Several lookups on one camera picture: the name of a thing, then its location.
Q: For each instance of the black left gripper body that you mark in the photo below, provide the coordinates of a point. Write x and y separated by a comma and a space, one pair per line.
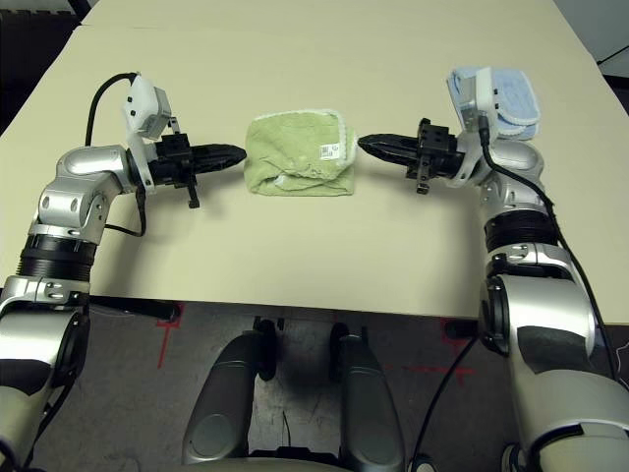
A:
172, 162

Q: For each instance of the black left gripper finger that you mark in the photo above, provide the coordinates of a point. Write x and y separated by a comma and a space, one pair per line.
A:
216, 151
216, 163

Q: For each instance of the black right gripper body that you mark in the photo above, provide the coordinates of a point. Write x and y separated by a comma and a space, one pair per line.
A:
435, 152

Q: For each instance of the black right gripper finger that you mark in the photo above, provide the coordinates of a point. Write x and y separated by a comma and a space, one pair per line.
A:
393, 142
398, 156

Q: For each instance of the green terry towel white trim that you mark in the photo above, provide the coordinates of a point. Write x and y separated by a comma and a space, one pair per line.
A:
295, 142

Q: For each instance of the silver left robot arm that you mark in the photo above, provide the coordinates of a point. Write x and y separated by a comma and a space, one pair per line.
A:
83, 162

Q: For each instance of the light blue folded towel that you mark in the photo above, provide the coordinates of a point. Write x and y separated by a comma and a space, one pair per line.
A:
516, 93

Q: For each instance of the black table base bar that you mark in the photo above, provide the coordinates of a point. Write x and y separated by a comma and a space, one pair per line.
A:
147, 309

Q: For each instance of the black foam floor mat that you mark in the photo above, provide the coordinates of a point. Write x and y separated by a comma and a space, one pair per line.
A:
24, 59

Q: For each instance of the black slanted metal bar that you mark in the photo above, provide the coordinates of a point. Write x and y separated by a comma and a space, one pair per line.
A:
614, 54

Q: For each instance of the grey robot left leg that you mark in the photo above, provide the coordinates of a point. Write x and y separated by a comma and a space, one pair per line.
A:
216, 408

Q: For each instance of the grey robot leg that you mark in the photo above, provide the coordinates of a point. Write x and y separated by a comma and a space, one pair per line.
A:
216, 408
368, 408

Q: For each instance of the grey robot right leg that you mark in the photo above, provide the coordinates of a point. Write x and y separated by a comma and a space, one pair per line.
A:
368, 408

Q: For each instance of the beige robot torso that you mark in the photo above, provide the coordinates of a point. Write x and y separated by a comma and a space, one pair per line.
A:
255, 464

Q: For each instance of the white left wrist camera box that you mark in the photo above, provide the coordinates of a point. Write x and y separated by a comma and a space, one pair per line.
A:
140, 105

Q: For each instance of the black metal table frame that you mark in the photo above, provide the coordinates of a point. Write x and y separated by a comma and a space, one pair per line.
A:
81, 7

